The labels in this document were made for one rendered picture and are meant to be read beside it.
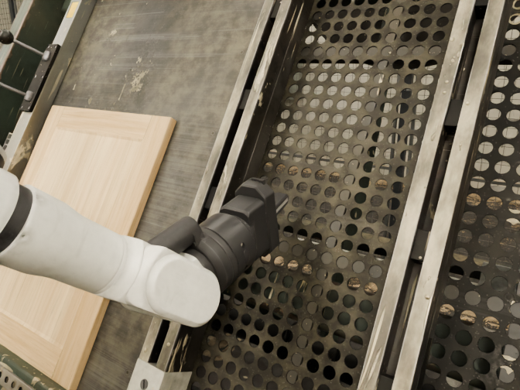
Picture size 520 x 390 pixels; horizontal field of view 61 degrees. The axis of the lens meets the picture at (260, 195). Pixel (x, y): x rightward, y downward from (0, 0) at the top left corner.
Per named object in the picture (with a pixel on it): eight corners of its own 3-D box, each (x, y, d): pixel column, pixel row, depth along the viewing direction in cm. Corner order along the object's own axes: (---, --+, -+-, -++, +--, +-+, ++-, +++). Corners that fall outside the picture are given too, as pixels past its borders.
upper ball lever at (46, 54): (48, 66, 121) (-6, 42, 115) (53, 54, 122) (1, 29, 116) (49, 63, 118) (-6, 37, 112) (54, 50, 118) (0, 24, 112)
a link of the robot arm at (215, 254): (248, 288, 57) (189, 347, 49) (189, 277, 64) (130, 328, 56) (223, 210, 53) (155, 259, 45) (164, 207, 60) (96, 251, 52)
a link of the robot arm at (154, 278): (212, 334, 50) (122, 301, 41) (161, 319, 56) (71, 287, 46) (230, 279, 53) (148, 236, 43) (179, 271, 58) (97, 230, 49)
